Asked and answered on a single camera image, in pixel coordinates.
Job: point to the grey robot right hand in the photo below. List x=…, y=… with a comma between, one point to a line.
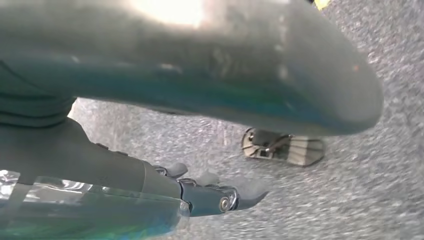
x=198, y=59

